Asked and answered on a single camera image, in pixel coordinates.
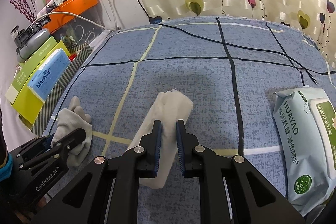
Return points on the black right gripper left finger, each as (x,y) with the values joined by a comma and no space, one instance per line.
(106,190)

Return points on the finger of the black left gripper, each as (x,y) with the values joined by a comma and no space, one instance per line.
(61,148)
(34,147)

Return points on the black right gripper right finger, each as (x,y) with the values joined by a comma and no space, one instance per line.
(231,190)

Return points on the grey sock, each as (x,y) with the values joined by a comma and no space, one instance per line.
(69,120)

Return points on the white towel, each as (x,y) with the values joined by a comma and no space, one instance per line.
(169,107)

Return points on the yellow green cardboard box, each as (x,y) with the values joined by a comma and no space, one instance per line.
(26,103)

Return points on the blue tissue pack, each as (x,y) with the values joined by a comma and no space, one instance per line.
(48,74)

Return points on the green flat box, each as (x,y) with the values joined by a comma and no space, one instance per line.
(27,69)

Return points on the wet wipes pack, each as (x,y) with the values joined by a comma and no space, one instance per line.
(305,119)

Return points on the striped storage box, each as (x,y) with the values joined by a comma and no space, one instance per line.
(48,107)

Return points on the grey oval case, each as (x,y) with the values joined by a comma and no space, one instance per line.
(32,44)

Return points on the orange plastic bin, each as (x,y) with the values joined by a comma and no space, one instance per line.
(73,6)

